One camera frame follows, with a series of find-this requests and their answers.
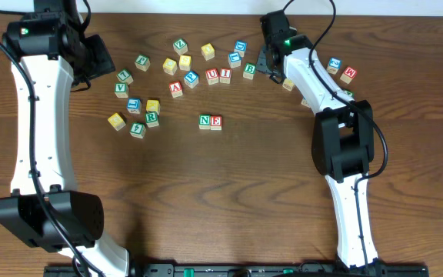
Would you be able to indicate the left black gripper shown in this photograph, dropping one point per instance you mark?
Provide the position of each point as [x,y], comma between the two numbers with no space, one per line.
[99,56]

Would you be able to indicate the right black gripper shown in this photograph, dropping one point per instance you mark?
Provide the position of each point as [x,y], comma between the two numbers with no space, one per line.
[264,61]

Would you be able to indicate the green R block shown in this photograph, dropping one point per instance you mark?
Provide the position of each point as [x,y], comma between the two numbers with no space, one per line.
[151,119]

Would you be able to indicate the red E block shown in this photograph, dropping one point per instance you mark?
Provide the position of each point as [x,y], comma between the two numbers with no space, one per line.
[216,123]

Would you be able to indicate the green N block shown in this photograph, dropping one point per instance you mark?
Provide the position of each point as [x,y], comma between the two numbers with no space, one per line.
[204,121]

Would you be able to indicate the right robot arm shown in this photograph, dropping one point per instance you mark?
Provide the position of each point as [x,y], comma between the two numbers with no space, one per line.
[342,146]

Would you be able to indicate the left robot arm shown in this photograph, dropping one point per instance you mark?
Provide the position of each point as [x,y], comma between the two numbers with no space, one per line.
[51,57]

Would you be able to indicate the green B block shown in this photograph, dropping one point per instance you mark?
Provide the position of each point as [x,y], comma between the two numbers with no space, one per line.
[249,71]

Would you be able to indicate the yellow O block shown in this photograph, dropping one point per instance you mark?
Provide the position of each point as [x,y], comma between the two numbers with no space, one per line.
[288,84]

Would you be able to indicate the green 7 block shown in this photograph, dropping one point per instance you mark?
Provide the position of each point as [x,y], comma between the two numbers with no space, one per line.
[125,76]

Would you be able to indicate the blue block top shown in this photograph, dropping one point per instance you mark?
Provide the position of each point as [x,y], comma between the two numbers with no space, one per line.
[240,47]

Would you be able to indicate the blue L block upper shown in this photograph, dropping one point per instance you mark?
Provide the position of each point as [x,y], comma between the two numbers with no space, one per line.
[234,59]

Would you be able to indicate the blue l block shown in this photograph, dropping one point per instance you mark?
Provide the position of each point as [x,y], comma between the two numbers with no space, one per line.
[234,59]
[134,105]

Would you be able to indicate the green V block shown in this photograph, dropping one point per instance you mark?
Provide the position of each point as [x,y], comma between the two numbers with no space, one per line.
[121,90]

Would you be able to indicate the red I block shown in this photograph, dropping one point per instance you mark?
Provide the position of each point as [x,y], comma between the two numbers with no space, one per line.
[225,75]

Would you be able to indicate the green J block left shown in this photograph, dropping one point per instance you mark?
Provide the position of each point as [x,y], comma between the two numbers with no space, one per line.
[142,62]

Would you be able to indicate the green j block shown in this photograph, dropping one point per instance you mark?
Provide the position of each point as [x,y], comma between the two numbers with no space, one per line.
[142,62]
[349,93]

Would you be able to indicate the blue I block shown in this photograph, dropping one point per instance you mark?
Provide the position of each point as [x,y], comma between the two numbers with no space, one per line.
[304,103]

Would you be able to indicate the blue L block lower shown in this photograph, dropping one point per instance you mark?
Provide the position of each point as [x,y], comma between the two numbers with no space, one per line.
[134,105]

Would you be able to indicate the red U block left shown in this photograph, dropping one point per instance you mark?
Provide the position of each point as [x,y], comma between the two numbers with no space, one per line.
[212,76]

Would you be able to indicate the yellow block far left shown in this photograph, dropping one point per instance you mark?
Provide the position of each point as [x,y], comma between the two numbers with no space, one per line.
[116,121]

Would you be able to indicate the yellow block top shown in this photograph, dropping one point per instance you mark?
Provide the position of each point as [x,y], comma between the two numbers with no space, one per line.
[208,51]

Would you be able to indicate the blue 2 block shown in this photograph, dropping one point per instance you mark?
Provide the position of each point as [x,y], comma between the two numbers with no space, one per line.
[333,66]

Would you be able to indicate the yellow block beside R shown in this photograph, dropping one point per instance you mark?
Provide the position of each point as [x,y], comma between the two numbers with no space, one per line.
[153,105]

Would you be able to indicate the yellow block near J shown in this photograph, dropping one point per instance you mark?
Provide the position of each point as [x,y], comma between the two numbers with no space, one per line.
[170,66]

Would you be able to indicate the blue P block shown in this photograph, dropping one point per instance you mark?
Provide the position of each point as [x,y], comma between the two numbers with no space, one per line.
[191,79]

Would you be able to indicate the green 4 block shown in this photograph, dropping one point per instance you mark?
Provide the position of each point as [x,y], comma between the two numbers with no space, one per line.
[138,130]

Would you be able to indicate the red M block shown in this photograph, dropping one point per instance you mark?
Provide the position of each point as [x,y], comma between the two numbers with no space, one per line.
[348,75]

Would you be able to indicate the yellow S block left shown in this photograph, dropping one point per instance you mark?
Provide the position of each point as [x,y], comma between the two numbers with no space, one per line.
[185,62]

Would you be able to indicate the red A block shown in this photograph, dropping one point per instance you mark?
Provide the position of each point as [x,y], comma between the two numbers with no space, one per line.
[176,89]

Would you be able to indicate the green Z block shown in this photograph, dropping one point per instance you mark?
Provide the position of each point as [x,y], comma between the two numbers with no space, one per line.
[180,46]

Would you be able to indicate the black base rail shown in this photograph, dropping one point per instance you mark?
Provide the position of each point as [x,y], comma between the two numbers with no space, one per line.
[377,269]

